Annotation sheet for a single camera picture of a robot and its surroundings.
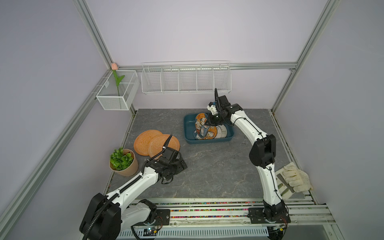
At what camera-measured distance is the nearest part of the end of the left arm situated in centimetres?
60

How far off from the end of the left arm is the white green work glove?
0.61 meters

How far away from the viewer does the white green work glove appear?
0.84m
